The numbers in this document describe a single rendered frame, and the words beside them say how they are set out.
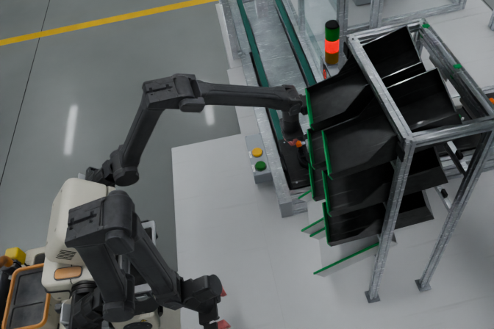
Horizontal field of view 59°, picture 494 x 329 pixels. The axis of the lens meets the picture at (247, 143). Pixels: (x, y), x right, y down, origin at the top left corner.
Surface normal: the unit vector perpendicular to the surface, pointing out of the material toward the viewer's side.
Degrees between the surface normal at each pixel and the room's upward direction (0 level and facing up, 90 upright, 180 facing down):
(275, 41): 0
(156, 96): 15
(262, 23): 0
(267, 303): 0
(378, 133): 25
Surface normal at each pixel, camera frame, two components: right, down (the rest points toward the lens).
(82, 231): -0.35, -0.58
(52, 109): -0.14, -0.63
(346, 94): -0.54, -0.54
